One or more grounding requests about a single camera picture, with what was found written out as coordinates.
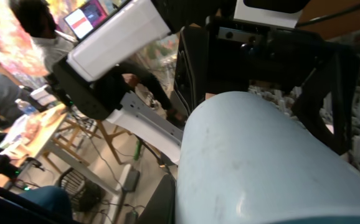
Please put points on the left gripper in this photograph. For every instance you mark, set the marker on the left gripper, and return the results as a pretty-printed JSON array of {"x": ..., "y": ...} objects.
[{"x": 217, "y": 55}]

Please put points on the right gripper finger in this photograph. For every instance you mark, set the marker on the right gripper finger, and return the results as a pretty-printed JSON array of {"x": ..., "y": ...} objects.
[{"x": 160, "y": 207}]

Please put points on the blue cup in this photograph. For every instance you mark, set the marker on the blue cup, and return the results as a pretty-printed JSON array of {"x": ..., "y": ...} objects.
[{"x": 243, "y": 161}]

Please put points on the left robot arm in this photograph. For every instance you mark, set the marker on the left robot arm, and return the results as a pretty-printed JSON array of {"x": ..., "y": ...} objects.
[{"x": 91, "y": 73}]

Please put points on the wooden background table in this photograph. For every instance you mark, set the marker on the wooden background table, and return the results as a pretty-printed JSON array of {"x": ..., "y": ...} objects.
[{"x": 43, "y": 141}]

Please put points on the computer monitor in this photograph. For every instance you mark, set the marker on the computer monitor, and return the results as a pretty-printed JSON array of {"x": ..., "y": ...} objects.
[{"x": 85, "y": 18}]

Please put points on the person in background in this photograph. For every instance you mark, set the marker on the person in background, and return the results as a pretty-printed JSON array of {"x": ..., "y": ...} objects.
[{"x": 35, "y": 18}]

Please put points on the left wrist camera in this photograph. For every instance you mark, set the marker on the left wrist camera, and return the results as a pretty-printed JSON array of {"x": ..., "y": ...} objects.
[{"x": 275, "y": 13}]

